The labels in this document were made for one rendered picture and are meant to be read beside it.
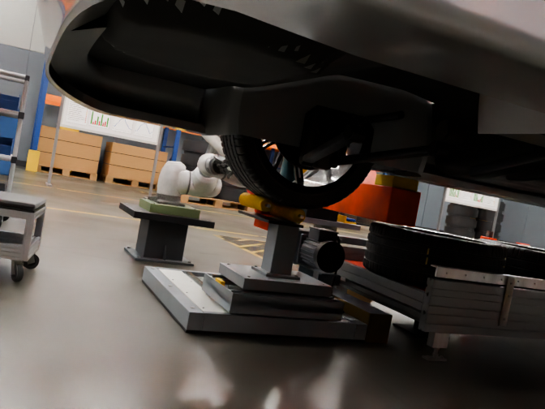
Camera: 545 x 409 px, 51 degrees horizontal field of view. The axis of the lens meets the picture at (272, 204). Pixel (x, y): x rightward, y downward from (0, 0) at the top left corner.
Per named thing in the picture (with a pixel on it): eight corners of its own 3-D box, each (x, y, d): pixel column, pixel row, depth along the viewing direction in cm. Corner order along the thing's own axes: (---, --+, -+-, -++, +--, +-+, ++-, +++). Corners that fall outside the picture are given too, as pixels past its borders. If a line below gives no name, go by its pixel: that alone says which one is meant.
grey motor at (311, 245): (314, 311, 251) (328, 233, 250) (275, 288, 289) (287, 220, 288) (348, 314, 259) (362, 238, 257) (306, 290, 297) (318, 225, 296)
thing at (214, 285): (229, 315, 215) (233, 290, 215) (200, 291, 248) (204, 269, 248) (341, 323, 236) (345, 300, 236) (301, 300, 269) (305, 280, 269)
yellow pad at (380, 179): (392, 187, 250) (394, 175, 250) (374, 184, 263) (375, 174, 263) (417, 191, 256) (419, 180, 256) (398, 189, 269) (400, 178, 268)
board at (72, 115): (47, 186, 781) (70, 45, 774) (45, 183, 827) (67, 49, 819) (154, 202, 846) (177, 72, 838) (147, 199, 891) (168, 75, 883)
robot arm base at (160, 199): (143, 199, 365) (144, 190, 365) (175, 204, 376) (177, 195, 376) (152, 202, 349) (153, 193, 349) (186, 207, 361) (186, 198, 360)
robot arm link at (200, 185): (184, 180, 377) (216, 186, 384) (184, 200, 367) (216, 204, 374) (216, 95, 321) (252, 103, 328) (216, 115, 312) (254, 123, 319)
